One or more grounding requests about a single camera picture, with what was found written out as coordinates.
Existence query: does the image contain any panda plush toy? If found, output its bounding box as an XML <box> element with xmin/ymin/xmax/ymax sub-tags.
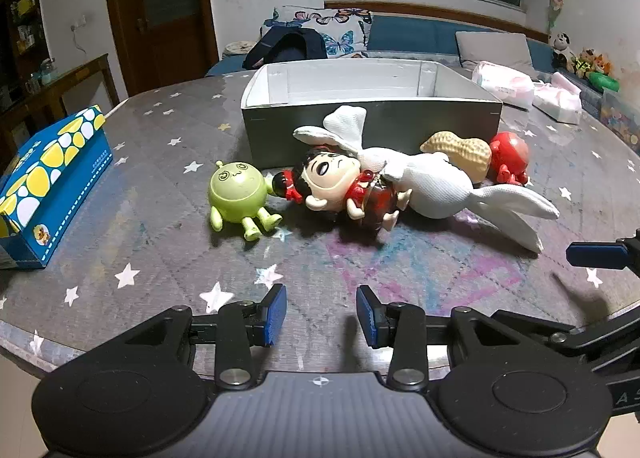
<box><xmin>547</xmin><ymin>31</ymin><xmax>577</xmax><ymax>72</ymax></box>

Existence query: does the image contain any dark wooden desk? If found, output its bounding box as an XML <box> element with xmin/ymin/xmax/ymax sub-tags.
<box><xmin>0</xmin><ymin>53</ymin><xmax>122</xmax><ymax>141</ymax></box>

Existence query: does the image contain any dark blue backpack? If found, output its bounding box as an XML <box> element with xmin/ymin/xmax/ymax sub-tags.
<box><xmin>243</xmin><ymin>27</ymin><xmax>329</xmax><ymax>70</ymax></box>

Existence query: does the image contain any blue yellow tissue box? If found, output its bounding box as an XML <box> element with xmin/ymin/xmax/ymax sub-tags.
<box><xmin>0</xmin><ymin>106</ymin><xmax>115</xmax><ymax>271</ymax></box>

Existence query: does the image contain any brown wooden door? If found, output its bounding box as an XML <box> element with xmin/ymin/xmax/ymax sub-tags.
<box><xmin>100</xmin><ymin>0</ymin><xmax>222</xmax><ymax>97</ymax></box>

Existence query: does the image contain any clear bin of colourful pieces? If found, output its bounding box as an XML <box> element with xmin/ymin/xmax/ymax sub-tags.
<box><xmin>597</xmin><ymin>87</ymin><xmax>640</xmax><ymax>151</ymax></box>

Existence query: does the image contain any beige crumpled cloth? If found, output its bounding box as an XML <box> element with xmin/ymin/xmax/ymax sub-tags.
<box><xmin>223</xmin><ymin>40</ymin><xmax>259</xmax><ymax>57</ymax></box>

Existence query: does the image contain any butterfly print pillow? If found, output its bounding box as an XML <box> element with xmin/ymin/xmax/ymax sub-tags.
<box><xmin>259</xmin><ymin>6</ymin><xmax>374</xmax><ymax>59</ymax></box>

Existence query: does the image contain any red round toy figure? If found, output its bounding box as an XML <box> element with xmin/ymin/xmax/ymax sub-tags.
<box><xmin>482</xmin><ymin>132</ymin><xmax>531</xmax><ymax>187</ymax></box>

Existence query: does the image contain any colourful plush toy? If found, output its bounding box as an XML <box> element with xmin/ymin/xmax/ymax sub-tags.
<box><xmin>574</xmin><ymin>48</ymin><xmax>614</xmax><ymax>80</ymax></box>

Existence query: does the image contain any white fish plush toy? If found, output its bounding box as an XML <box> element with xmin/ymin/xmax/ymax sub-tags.
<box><xmin>292</xmin><ymin>106</ymin><xmax>561</xmax><ymax>254</ymax></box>

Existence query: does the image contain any wooden wall shelf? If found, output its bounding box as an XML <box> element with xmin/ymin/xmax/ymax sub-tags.
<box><xmin>0</xmin><ymin>0</ymin><xmax>56</xmax><ymax>89</ymax></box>

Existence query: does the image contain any green round toy figure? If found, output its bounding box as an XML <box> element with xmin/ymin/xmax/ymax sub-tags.
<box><xmin>207</xmin><ymin>161</ymin><xmax>284</xmax><ymax>241</ymax></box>

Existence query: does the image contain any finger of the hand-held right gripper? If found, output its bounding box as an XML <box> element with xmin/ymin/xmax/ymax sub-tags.
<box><xmin>566</xmin><ymin>227</ymin><xmax>640</xmax><ymax>280</ymax></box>
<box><xmin>492</xmin><ymin>310</ymin><xmax>640</xmax><ymax>375</ymax></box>

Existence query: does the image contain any grey star-patterned tablecloth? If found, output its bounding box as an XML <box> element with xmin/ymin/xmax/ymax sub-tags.
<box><xmin>0</xmin><ymin>71</ymin><xmax>640</xmax><ymax>389</ymax></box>

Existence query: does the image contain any peanut shaped toy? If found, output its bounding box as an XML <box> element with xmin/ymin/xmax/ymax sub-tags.
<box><xmin>420</xmin><ymin>131</ymin><xmax>493</xmax><ymax>184</ymax></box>

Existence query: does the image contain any black-haired doll figure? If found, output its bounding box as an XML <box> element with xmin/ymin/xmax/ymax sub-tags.
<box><xmin>272</xmin><ymin>145</ymin><xmax>414</xmax><ymax>234</ymax></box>

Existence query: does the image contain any grey cardboard box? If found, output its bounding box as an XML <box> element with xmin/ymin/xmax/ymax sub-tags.
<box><xmin>240</xmin><ymin>61</ymin><xmax>504</xmax><ymax>172</ymax></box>

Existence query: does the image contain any grey pillow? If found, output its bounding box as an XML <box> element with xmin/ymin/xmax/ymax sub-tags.
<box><xmin>455</xmin><ymin>31</ymin><xmax>535</xmax><ymax>73</ymax></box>

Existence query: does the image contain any pink white tissue packet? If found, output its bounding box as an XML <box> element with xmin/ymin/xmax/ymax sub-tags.
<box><xmin>471</xmin><ymin>61</ymin><xmax>536</xmax><ymax>110</ymax></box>
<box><xmin>531</xmin><ymin>73</ymin><xmax>584</xmax><ymax>125</ymax></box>

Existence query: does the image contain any flower wall decoration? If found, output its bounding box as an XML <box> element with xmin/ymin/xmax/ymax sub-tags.
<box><xmin>545</xmin><ymin>0</ymin><xmax>567</xmax><ymax>33</ymax></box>

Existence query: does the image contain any green plastic toy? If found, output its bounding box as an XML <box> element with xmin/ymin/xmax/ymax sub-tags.
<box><xmin>589</xmin><ymin>72</ymin><xmax>621</xmax><ymax>93</ymax></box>

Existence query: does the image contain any blue sofa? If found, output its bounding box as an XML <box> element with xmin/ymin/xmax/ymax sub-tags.
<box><xmin>205</xmin><ymin>13</ymin><xmax>601</xmax><ymax>112</ymax></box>

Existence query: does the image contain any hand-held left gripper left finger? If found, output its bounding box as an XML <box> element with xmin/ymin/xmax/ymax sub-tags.
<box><xmin>89</xmin><ymin>283</ymin><xmax>289</xmax><ymax>390</ymax></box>

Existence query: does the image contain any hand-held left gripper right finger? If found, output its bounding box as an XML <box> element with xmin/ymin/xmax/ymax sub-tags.
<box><xmin>355</xmin><ymin>285</ymin><xmax>551</xmax><ymax>388</ymax></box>

